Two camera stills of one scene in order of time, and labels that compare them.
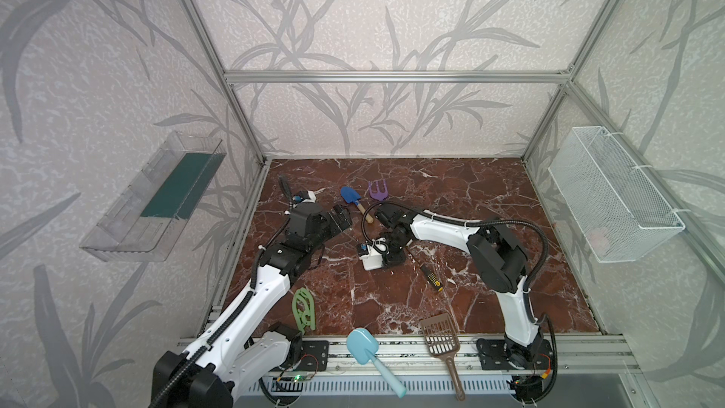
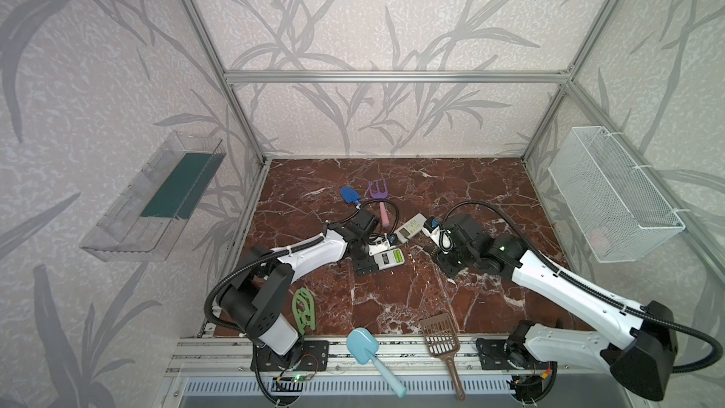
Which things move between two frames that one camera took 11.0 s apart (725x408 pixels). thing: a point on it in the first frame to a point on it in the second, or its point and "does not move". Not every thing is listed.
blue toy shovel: (350, 195) does not move
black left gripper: (340, 218) to (365, 261)
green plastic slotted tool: (303, 310) does not move
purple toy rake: (379, 195) does not move
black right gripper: (391, 252) to (448, 261)
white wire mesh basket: (618, 212) does not move
